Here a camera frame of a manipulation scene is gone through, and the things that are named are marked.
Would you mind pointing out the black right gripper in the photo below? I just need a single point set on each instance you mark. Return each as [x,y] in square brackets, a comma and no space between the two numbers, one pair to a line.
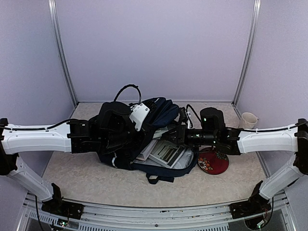
[181,134]

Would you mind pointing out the grey ianra book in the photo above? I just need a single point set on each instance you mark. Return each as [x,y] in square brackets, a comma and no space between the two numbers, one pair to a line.
[166,153]

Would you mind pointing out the white barcode book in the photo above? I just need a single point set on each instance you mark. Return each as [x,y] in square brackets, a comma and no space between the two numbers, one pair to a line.
[147,150]

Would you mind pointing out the navy blue student backpack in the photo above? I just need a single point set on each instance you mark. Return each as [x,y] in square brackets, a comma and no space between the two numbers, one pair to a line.
[161,120]

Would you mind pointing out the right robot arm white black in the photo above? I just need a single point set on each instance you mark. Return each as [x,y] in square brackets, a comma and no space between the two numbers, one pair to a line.
[237,141]

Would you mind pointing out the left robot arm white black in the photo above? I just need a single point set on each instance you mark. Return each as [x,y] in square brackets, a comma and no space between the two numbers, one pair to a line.
[116,126]

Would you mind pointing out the red floral plate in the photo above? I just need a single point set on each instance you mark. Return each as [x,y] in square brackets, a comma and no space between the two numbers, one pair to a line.
[212,161]

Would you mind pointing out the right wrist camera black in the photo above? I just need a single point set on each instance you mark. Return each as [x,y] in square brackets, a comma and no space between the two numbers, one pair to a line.
[185,117]

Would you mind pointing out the aluminium front rail frame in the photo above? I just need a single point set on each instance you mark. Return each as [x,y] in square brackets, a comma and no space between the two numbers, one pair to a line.
[99,217]

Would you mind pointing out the aluminium corner post right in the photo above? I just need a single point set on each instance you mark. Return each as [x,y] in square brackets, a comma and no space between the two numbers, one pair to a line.
[248,52]

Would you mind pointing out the aluminium corner post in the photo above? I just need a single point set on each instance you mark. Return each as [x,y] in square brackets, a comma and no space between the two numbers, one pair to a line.
[60,49]
[248,52]

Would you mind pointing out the aluminium corner post left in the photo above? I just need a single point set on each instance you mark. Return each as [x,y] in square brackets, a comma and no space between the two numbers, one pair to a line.
[60,49]

